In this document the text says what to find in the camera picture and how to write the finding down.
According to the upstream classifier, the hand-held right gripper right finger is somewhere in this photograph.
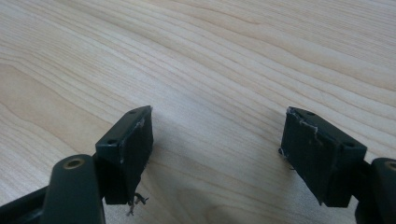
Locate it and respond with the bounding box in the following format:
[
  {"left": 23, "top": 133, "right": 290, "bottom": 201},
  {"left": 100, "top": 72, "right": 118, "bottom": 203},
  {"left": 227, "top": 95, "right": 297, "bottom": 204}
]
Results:
[{"left": 278, "top": 106, "right": 368, "bottom": 208}]

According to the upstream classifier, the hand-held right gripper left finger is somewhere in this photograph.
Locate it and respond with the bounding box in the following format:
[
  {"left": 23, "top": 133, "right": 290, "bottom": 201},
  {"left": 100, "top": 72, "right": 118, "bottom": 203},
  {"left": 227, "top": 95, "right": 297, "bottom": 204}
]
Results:
[{"left": 94, "top": 105, "right": 154, "bottom": 217}]

